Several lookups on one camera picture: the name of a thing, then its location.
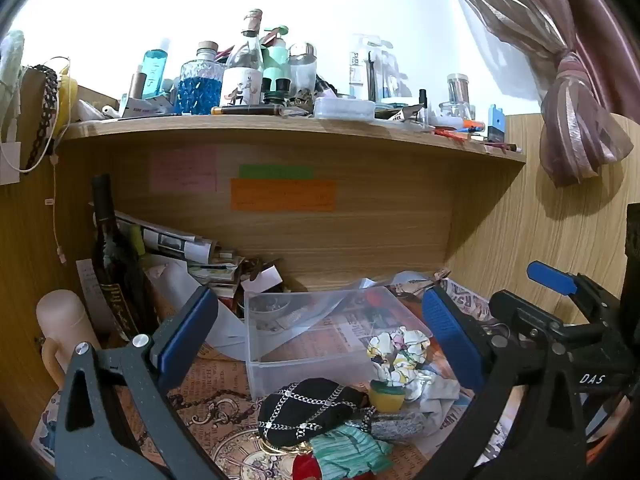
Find yellow sponge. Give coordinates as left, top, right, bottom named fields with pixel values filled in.
left=368, top=380, right=407, bottom=411

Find orange markers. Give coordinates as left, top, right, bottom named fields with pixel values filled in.
left=434, top=120, right=487, bottom=142

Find white box with red print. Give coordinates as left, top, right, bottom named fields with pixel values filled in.
left=119, top=94, right=176, bottom=119

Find pink sticky note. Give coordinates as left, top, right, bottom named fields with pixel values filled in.
left=150, top=147, right=219, bottom=193

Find green sticky note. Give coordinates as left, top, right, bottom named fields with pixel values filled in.
left=239, top=164, right=315, bottom=180

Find pile of papers and boxes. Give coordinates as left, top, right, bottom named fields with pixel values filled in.
left=115, top=212, right=221, bottom=266

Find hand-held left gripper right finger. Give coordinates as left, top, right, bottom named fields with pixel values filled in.
left=411, top=285, right=588, bottom=480

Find clear jar with silver lid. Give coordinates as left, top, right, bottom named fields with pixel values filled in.
left=288, top=42, right=318, bottom=93

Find wooden shelf unit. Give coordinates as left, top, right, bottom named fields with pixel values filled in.
left=0, top=72, right=640, bottom=356

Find floral fabric scrunchie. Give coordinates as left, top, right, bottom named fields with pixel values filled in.
left=366, top=326, right=432, bottom=402

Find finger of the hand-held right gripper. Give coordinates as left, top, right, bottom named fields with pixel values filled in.
left=489, top=289, right=568, bottom=347
left=526, top=261, right=623, bottom=331

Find clear plastic storage box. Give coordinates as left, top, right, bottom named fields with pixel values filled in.
left=244, top=286, right=436, bottom=401

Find green striped cloth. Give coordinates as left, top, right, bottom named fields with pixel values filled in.
left=310, top=425, right=396, bottom=478

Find stack of booklets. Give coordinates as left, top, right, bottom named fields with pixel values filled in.
left=187, top=250, right=246, bottom=306

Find black lace band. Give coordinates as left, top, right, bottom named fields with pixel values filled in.
left=25, top=65, right=58, bottom=171

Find mint green bottle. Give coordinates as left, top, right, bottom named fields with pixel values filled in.
left=262, top=35, right=291, bottom=96

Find grey felt block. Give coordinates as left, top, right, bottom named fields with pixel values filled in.
left=372, top=412, right=426, bottom=441

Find orange sticky note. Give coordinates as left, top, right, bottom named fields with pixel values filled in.
left=230, top=179, right=337, bottom=212

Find small glass bowl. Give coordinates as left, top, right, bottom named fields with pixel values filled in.
left=247, top=292, right=293, bottom=330

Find glass bottle with blue liquid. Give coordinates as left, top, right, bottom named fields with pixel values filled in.
left=172, top=41, right=224, bottom=116

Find glass jar with sticks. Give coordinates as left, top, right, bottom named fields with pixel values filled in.
left=446, top=73, right=471, bottom=106

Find black pouch with silver chain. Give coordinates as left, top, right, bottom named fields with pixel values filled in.
left=256, top=379, right=372, bottom=448

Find clear plastic bag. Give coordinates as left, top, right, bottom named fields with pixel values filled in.
left=300, top=271, right=451, bottom=331

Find pale pink mug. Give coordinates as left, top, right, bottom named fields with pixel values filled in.
left=36, top=289, right=101, bottom=392

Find yellow plastic object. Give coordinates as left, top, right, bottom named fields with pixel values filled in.
left=57, top=75, right=79, bottom=137

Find white cable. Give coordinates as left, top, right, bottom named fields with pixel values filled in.
left=42, top=56, right=72, bottom=264

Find tall clear illustrated bottle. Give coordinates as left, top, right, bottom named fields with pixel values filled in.
left=220, top=8, right=266, bottom=108

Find flat clear plastic case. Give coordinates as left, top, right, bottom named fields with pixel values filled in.
left=313, top=97, right=376, bottom=121

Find dark wine bottle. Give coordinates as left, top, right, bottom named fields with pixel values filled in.
left=90, top=175, right=153, bottom=343

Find dark brown pen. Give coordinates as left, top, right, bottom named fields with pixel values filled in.
left=211, top=105, right=284, bottom=116

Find red pouch with gold clasp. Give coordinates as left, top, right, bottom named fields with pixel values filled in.
left=260, top=439, right=323, bottom=480

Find turquoise plastic bottle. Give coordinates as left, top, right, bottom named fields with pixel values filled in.
left=141, top=49, right=169, bottom=101

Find vintage newspaper print table cover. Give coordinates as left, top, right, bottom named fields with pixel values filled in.
left=30, top=280, right=526, bottom=480

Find white cloth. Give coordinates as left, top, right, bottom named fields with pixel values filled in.
left=414, top=374, right=461, bottom=418

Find pink striped curtain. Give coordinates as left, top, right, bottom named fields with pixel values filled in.
left=439, top=0, right=640, bottom=188

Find small blue plastic box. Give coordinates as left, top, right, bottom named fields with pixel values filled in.
left=487, top=105, right=507, bottom=142

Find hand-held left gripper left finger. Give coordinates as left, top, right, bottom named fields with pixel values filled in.
left=54, top=285, right=232, bottom=480

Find white blister pack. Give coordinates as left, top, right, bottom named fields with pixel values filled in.
left=348, top=35, right=401, bottom=101

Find white card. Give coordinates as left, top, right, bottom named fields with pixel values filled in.
left=0, top=141, right=22, bottom=186

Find small white card box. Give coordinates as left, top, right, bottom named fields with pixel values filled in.
left=241, top=265, right=283, bottom=293

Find white paper sheet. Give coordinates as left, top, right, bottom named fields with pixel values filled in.
left=147, top=255, right=247, bottom=361

